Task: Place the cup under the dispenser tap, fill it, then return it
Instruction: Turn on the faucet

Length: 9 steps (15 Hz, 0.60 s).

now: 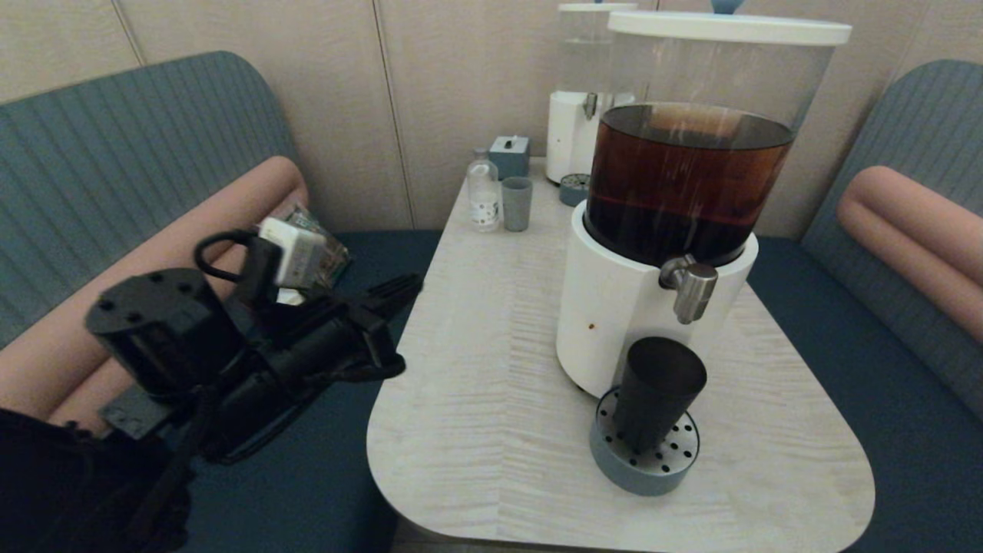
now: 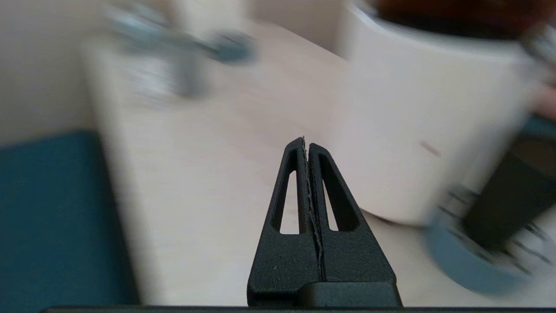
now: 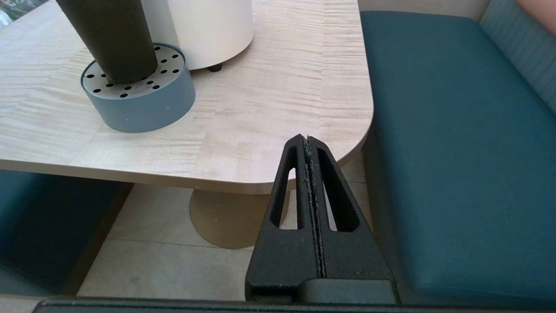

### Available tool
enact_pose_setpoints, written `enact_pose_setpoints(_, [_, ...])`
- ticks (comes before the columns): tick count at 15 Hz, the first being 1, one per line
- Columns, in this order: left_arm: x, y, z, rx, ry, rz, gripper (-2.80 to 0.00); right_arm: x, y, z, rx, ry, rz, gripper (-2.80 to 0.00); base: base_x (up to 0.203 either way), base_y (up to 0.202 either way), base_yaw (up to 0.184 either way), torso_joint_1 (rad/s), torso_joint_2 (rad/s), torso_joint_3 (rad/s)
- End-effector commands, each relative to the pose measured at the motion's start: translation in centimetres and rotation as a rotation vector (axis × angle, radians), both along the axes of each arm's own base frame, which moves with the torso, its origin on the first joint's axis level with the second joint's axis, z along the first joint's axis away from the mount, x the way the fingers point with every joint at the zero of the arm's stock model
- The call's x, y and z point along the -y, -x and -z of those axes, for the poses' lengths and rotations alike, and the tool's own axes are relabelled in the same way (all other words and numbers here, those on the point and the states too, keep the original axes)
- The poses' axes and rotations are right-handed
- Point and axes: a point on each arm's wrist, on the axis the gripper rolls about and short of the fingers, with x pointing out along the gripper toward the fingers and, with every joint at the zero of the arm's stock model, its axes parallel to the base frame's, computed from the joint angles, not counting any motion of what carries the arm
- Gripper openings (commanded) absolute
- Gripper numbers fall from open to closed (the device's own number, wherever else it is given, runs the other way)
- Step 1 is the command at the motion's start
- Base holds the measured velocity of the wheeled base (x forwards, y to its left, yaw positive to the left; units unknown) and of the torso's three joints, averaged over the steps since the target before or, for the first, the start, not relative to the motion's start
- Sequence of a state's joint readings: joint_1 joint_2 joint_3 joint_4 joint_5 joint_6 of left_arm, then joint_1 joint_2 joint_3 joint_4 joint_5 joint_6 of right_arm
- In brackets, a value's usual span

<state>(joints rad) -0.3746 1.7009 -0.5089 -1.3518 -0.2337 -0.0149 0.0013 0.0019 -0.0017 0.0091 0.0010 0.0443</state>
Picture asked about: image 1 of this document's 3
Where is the grey-blue cup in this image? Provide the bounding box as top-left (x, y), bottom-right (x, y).
top-left (502, 177), bottom-right (534, 232)

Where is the blue-grey tissue box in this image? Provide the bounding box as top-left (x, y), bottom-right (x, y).
top-left (489, 136), bottom-right (531, 180)

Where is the dark brown plastic cup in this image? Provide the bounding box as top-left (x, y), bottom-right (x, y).
top-left (613, 336), bottom-right (707, 452)

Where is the pink bolster cushion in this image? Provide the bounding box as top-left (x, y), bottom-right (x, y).
top-left (836, 166), bottom-right (983, 343)
top-left (0, 156), bottom-right (310, 431)

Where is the small clear water dispenser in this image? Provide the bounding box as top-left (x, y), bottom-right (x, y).
top-left (546, 0), bottom-right (638, 187)

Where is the green printed snack packet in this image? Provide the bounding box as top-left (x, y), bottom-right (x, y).
top-left (286, 203), bottom-right (355, 291)

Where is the teal ribbed sofa bench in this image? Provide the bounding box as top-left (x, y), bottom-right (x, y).
top-left (745, 60), bottom-right (983, 553)
top-left (0, 51), bottom-right (446, 553)

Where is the metal dispenser tap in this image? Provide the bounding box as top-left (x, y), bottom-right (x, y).
top-left (659, 255), bottom-right (720, 325)

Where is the small blue-grey drip tray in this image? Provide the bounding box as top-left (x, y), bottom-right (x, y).
top-left (558, 174), bottom-right (592, 207)

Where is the large blue-grey perforated drip tray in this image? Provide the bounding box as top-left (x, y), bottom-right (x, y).
top-left (590, 388), bottom-right (700, 496)

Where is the clear plastic bottle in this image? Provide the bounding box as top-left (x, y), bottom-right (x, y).
top-left (468, 148), bottom-right (502, 233)

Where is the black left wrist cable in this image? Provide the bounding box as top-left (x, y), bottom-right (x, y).
top-left (194, 230), bottom-right (263, 285)

